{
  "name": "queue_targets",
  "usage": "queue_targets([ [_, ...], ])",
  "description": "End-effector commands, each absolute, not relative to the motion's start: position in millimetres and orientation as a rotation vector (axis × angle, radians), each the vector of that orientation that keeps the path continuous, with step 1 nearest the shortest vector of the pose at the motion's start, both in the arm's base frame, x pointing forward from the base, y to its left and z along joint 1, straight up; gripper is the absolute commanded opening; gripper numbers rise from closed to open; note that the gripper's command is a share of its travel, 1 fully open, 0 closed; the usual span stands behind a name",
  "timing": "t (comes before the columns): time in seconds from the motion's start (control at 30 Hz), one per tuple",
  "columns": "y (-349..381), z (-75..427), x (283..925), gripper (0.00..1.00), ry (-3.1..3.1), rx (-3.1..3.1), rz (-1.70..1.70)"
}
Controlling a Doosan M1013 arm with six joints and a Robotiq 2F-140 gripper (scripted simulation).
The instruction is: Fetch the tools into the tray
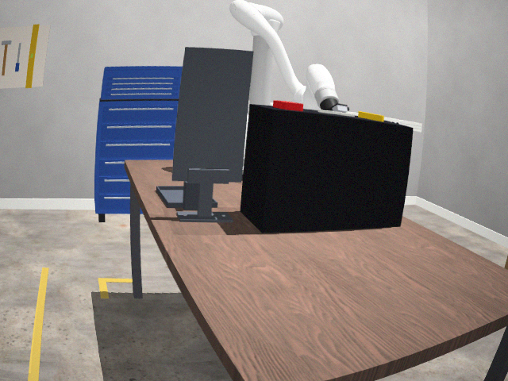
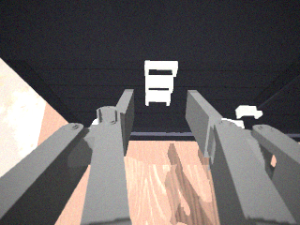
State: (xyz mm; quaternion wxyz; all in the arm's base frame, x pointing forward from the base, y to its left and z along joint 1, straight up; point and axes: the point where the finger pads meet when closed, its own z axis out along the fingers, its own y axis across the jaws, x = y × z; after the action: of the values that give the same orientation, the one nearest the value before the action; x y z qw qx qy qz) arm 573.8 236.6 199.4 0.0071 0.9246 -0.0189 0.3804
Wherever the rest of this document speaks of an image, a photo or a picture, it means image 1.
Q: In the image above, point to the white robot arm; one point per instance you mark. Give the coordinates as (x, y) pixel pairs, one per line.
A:
(264, 23)

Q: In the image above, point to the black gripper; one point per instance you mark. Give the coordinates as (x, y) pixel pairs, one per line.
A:
(328, 103)

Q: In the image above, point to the yellow rectangular block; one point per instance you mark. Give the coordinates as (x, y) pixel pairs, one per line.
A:
(370, 116)

